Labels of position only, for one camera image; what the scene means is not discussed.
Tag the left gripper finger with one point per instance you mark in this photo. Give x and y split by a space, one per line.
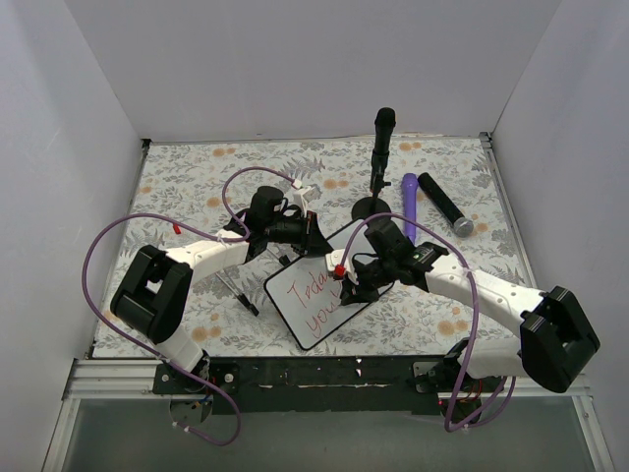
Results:
312 242
311 223

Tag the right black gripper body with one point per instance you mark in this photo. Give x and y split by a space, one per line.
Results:
367 275

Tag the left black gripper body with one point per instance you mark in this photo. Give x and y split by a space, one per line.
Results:
305 232

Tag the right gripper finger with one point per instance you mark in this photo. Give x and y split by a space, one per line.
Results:
367 296
348 294

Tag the small black-framed whiteboard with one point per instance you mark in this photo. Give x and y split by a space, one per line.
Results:
307 298

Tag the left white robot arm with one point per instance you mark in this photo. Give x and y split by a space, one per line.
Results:
152 296

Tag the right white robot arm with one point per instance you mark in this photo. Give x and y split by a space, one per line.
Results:
552 339

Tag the black round microphone stand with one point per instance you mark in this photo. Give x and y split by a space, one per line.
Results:
373 204

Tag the black handheld microphone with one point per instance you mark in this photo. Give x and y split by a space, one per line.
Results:
462 226

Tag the purple microphone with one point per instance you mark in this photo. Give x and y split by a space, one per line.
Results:
409 188

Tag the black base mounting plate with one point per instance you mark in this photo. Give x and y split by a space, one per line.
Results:
321 384

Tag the floral patterned table mat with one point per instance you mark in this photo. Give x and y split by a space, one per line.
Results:
195 186

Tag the black microphone on stand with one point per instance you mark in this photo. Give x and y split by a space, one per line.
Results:
384 124

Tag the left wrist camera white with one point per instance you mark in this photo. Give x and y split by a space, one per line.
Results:
303 195

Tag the wire whiteboard easel stand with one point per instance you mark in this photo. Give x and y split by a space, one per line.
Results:
240 296

